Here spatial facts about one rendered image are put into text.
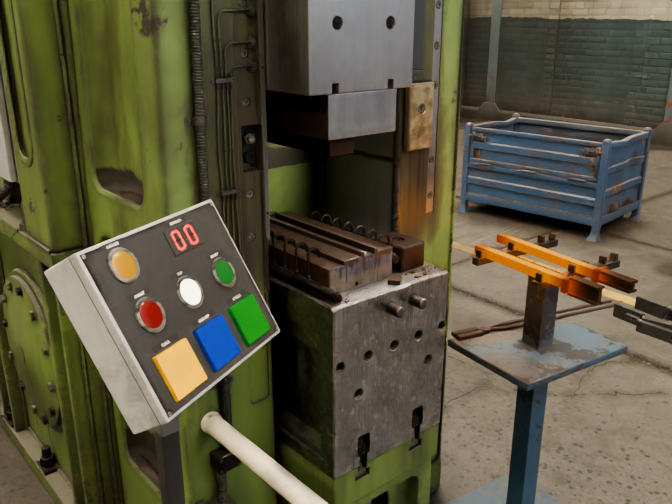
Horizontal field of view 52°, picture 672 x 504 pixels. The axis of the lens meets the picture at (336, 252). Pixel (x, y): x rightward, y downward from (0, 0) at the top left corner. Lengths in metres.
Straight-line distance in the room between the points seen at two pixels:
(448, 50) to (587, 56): 8.04
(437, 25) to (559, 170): 3.47
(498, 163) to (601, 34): 4.62
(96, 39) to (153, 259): 0.75
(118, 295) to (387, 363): 0.82
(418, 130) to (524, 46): 8.65
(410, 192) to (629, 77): 7.89
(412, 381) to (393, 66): 0.78
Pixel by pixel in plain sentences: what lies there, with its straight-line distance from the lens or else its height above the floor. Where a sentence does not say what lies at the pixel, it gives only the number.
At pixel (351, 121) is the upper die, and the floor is 1.30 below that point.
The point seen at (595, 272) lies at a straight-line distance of 1.81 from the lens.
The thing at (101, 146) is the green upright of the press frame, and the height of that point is 1.22.
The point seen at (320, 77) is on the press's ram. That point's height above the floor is 1.40.
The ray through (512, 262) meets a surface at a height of 0.92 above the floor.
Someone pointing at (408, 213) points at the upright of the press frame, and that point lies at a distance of 1.89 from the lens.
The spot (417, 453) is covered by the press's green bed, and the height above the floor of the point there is 0.41.
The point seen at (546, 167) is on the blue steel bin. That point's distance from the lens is 5.30.
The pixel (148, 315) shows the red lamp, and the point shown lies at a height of 1.09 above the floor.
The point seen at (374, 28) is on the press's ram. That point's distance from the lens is 1.53.
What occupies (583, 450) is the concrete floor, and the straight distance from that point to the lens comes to 2.80.
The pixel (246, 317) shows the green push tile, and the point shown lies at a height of 1.02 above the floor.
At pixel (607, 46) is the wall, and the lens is 9.80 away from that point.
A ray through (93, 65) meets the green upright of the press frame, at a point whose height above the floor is 1.41.
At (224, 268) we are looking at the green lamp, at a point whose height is 1.10.
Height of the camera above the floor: 1.52
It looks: 19 degrees down
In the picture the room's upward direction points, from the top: straight up
